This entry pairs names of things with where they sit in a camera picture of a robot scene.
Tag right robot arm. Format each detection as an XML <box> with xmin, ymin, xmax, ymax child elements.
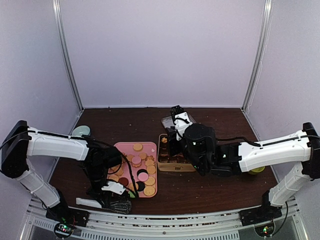
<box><xmin>165</xmin><ymin>122</ymin><xmax>320</xmax><ymax>221</ymax></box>

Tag pink sandwich cookie upper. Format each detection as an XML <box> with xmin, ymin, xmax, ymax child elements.
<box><xmin>131</xmin><ymin>156</ymin><xmax>142</xmax><ymax>165</ymax></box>

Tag pale blue ceramic bowl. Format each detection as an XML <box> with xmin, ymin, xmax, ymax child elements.
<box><xmin>71</xmin><ymin>125</ymin><xmax>91</xmax><ymax>136</ymax></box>

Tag pink sandwich cookie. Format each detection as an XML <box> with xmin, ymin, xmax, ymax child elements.
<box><xmin>137</xmin><ymin>173</ymin><xmax>149</xmax><ymax>182</ymax></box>
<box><xmin>131</xmin><ymin>156</ymin><xmax>142</xmax><ymax>165</ymax></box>

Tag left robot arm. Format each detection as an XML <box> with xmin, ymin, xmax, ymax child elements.
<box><xmin>0</xmin><ymin>120</ymin><xmax>132</xmax><ymax>222</ymax></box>

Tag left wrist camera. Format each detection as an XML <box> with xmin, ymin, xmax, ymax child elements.
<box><xmin>101</xmin><ymin>181</ymin><xmax>126</xmax><ymax>195</ymax></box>

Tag front aluminium rail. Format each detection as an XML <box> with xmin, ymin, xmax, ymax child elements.
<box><xmin>17</xmin><ymin>198</ymin><xmax>309</xmax><ymax>240</ymax></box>

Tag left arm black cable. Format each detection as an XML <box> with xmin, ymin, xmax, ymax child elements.
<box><xmin>82</xmin><ymin>134</ymin><xmax>141</xmax><ymax>201</ymax></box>

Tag pink sandwich cookie lower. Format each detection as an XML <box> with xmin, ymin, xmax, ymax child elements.
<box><xmin>137</xmin><ymin>173</ymin><xmax>149</xmax><ymax>182</ymax></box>

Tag brown chocolate cookie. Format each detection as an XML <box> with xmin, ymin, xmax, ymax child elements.
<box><xmin>118</xmin><ymin>177</ymin><xmax>129</xmax><ymax>187</ymax></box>

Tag yellow dotted cookie corner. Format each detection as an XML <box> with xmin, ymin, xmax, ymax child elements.
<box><xmin>143</xmin><ymin>185</ymin><xmax>156</xmax><ymax>197</ymax></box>

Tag right aluminium frame post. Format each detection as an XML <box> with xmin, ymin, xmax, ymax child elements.
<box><xmin>241</xmin><ymin>0</ymin><xmax>273</xmax><ymax>114</ymax></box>

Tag pink plastic tray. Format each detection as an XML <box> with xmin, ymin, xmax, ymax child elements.
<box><xmin>107</xmin><ymin>142</ymin><xmax>158</xmax><ymax>198</ymax></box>

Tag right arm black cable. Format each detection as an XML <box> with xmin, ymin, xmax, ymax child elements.
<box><xmin>214</xmin><ymin>136</ymin><xmax>261</xmax><ymax>148</ymax></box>

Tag black sandwich cookie lower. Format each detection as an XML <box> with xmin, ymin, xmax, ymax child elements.
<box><xmin>136</xmin><ymin>181</ymin><xmax>146</xmax><ymax>192</ymax></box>

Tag swirl butter cookie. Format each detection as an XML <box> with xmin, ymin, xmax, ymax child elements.
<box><xmin>161</xmin><ymin>137</ymin><xmax>168</xmax><ymax>144</ymax></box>

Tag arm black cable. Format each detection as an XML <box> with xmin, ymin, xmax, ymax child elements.
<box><xmin>82</xmin><ymin>134</ymin><xmax>141</xmax><ymax>201</ymax></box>
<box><xmin>214</xmin><ymin>136</ymin><xmax>261</xmax><ymax>148</ymax></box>

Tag lone yellow sandwich cookie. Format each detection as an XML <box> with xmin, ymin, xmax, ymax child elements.
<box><xmin>132</xmin><ymin>143</ymin><xmax>143</xmax><ymax>152</ymax></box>

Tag black sandwich cookie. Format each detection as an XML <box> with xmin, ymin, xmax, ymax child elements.
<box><xmin>137</xmin><ymin>169</ymin><xmax>148</xmax><ymax>176</ymax></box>
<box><xmin>136</xmin><ymin>181</ymin><xmax>146</xmax><ymax>192</ymax></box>

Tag metal serving tongs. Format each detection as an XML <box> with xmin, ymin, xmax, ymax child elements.
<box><xmin>75</xmin><ymin>197</ymin><xmax>132</xmax><ymax>215</ymax></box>

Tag yellow dotted cookie middle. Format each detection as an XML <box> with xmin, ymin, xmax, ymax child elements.
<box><xmin>144</xmin><ymin>176</ymin><xmax>156</xmax><ymax>186</ymax></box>

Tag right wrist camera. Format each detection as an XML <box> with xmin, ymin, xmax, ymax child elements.
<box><xmin>170</xmin><ymin>105</ymin><xmax>196</xmax><ymax>141</ymax></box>

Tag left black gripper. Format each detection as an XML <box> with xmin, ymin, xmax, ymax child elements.
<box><xmin>85</xmin><ymin>162</ymin><xmax>111</xmax><ymax>209</ymax></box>

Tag black sandwich cookie upper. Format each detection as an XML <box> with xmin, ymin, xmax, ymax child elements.
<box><xmin>137</xmin><ymin>169</ymin><xmax>148</xmax><ymax>176</ymax></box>

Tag left aluminium frame post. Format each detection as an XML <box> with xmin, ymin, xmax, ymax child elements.
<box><xmin>52</xmin><ymin>0</ymin><xmax>84</xmax><ymax>112</ymax></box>

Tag round tan cookie right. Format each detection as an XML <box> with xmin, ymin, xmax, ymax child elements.
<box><xmin>146</xmin><ymin>165</ymin><xmax>157</xmax><ymax>175</ymax></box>

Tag aluminium frame post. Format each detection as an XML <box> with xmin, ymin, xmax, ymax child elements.
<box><xmin>52</xmin><ymin>0</ymin><xmax>84</xmax><ymax>112</ymax></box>
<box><xmin>241</xmin><ymin>0</ymin><xmax>273</xmax><ymax>114</ymax></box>

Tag gold cookie tin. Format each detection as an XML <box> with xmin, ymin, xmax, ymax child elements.
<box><xmin>157</xmin><ymin>133</ymin><xmax>196</xmax><ymax>172</ymax></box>

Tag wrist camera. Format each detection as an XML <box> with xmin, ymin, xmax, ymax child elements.
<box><xmin>101</xmin><ymin>181</ymin><xmax>126</xmax><ymax>195</ymax></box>
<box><xmin>170</xmin><ymin>105</ymin><xmax>196</xmax><ymax>141</ymax></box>

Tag silver tin lid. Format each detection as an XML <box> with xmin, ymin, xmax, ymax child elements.
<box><xmin>161</xmin><ymin>112</ymin><xmax>196</xmax><ymax>135</ymax></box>

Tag green plastic bowl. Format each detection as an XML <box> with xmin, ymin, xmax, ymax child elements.
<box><xmin>248</xmin><ymin>166</ymin><xmax>266</xmax><ymax>175</ymax></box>

